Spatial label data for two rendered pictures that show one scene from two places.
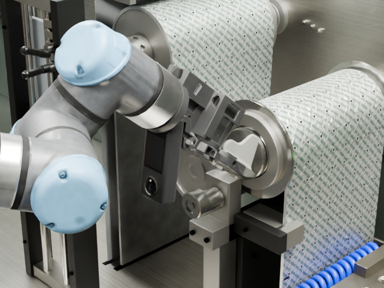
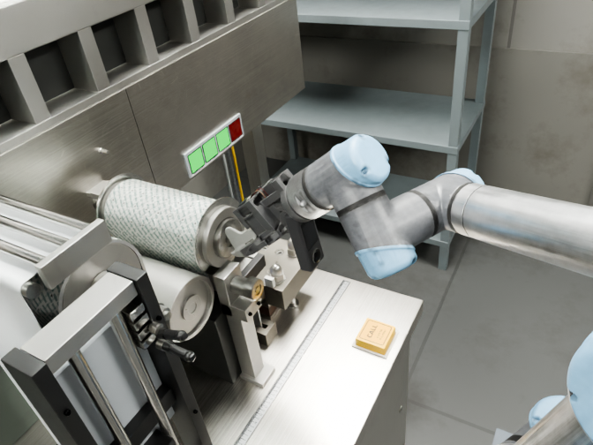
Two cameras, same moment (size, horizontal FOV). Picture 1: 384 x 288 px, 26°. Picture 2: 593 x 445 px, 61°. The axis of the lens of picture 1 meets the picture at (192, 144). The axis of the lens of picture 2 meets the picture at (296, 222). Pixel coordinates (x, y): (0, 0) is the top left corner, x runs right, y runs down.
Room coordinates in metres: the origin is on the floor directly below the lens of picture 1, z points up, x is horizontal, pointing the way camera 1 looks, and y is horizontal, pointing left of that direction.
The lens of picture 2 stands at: (1.11, 0.67, 1.81)
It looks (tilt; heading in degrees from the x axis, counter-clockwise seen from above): 37 degrees down; 257
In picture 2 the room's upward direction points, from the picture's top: 7 degrees counter-clockwise
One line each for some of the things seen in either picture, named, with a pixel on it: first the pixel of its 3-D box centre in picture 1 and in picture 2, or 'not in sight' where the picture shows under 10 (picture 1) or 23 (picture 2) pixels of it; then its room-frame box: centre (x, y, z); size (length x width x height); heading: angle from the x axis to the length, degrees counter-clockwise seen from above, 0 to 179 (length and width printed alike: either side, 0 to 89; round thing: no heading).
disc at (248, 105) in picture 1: (254, 149); (221, 236); (1.09, -0.09, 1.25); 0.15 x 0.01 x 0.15; 44
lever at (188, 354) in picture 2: (36, 71); (177, 350); (1.18, 0.23, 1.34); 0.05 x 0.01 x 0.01; 134
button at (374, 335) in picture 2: not in sight; (375, 335); (0.81, -0.03, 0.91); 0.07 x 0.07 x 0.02; 44
